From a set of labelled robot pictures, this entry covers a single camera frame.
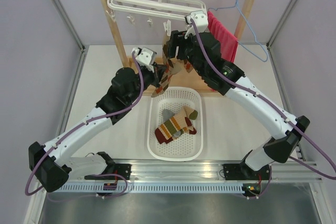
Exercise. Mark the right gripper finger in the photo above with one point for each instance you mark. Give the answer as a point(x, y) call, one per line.
point(178, 36)
point(172, 48)

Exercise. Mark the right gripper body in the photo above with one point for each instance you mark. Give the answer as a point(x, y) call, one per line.
point(187, 48)

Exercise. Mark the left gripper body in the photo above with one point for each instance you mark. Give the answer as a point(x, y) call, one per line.
point(149, 77)

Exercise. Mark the argyle sock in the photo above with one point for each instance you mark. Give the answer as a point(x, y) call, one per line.
point(171, 70)
point(187, 66)

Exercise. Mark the grey sock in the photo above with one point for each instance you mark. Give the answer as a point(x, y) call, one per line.
point(167, 114)

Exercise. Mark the beige striped sock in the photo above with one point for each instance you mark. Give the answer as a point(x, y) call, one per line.
point(188, 128)
point(164, 132)

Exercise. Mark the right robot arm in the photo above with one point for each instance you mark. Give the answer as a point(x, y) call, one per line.
point(203, 53)

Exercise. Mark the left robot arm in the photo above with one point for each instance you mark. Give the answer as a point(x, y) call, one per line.
point(53, 163)

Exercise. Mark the white clip sock hanger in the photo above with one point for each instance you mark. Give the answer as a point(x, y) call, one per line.
point(166, 9)

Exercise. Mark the pink towel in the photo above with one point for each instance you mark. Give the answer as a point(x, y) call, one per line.
point(228, 41)

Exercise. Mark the white perforated plastic basket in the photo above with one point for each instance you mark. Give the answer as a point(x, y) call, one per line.
point(187, 147)

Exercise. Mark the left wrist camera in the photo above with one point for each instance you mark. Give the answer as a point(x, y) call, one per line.
point(145, 57)

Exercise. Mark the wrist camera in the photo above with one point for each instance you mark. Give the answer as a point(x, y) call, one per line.
point(200, 19)
point(145, 57)

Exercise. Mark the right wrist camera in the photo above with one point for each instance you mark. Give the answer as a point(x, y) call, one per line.
point(200, 19)

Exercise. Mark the blue wire hanger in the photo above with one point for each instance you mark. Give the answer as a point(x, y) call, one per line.
point(242, 23)

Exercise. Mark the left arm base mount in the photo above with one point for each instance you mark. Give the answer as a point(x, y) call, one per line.
point(115, 170)

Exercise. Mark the white slotted cable duct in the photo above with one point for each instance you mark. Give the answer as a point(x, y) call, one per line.
point(180, 188)

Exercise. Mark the left aluminium frame post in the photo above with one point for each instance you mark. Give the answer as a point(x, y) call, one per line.
point(65, 18)

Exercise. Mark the aluminium frame post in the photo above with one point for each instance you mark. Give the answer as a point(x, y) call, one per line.
point(288, 10)
point(65, 18)

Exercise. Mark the right aluminium frame post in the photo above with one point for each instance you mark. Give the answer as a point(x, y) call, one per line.
point(288, 10)

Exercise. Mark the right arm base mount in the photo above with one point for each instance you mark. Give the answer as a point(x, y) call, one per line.
point(236, 172)

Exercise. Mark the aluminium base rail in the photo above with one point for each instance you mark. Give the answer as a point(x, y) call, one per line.
point(173, 171)

